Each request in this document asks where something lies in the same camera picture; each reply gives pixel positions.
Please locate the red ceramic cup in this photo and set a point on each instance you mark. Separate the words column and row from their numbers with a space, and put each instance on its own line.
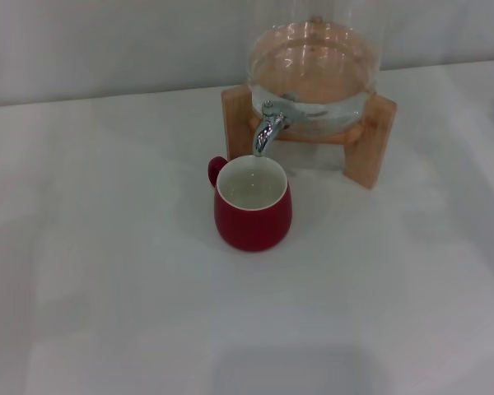
column 251, row 226

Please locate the chrome faucet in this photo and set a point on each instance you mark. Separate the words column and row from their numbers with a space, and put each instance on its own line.
column 265, row 131

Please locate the wooden dispenser stand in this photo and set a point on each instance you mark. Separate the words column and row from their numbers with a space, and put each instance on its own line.
column 236, row 123

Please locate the glass water dispenser jar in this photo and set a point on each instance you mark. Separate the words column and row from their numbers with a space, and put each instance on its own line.
column 313, row 61

